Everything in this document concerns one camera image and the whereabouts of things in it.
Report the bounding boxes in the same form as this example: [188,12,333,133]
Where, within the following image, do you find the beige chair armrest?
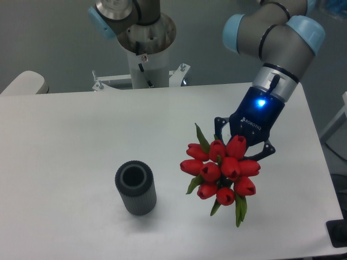
[1,70,49,96]

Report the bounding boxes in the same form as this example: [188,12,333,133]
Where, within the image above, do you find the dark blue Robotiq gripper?
[214,87,285,160]

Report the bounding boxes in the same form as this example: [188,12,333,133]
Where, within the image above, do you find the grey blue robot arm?
[88,1,325,161]

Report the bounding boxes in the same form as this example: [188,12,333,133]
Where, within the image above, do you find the red tulip bouquet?
[180,125,261,227]

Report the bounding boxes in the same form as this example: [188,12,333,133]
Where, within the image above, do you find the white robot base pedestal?
[92,13,190,92]

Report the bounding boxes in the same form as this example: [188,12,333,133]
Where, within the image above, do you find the black device at table edge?
[326,219,346,248]

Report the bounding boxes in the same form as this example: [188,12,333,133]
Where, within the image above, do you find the dark grey ribbed vase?
[114,160,157,216]

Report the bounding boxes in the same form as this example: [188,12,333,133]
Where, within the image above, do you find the white furniture frame at right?
[319,92,346,144]

